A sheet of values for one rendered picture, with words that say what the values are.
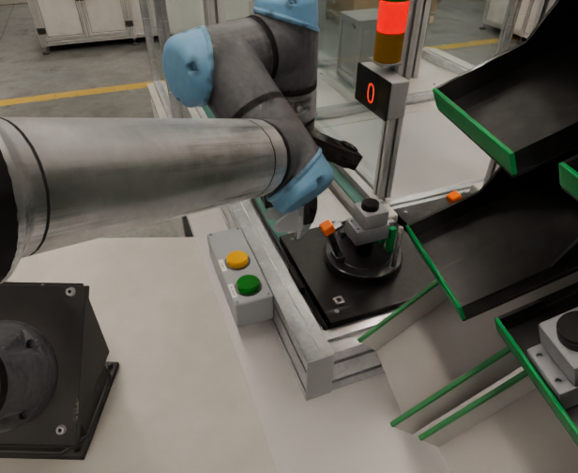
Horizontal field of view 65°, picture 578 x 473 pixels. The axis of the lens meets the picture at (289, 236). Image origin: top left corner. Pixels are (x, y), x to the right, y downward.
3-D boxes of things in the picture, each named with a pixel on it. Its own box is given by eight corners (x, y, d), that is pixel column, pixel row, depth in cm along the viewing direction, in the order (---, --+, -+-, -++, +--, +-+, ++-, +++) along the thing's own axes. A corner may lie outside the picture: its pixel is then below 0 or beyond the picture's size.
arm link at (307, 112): (303, 72, 63) (328, 93, 57) (303, 104, 66) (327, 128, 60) (250, 81, 61) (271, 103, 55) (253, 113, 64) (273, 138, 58)
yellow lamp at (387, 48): (381, 65, 81) (385, 36, 78) (368, 56, 85) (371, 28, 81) (405, 62, 82) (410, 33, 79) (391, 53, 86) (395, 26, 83)
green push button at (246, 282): (240, 300, 78) (239, 292, 77) (235, 284, 81) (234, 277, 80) (263, 295, 80) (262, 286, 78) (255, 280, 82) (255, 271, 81)
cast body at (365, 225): (356, 247, 78) (359, 213, 74) (344, 232, 82) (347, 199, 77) (398, 236, 81) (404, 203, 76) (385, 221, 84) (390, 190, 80)
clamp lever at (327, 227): (335, 259, 80) (323, 230, 75) (330, 251, 82) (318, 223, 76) (353, 249, 80) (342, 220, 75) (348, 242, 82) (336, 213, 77)
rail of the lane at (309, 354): (305, 401, 74) (307, 359, 67) (194, 154, 139) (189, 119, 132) (336, 390, 75) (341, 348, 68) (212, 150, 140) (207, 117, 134)
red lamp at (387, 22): (385, 35, 78) (388, 4, 75) (371, 28, 81) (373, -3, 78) (410, 32, 79) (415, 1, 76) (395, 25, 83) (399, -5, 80)
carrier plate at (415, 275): (329, 331, 73) (330, 323, 72) (279, 243, 91) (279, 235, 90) (454, 294, 80) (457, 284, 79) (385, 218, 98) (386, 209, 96)
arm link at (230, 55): (221, 108, 44) (306, 79, 49) (161, 15, 45) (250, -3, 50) (203, 150, 50) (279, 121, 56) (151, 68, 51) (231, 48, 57)
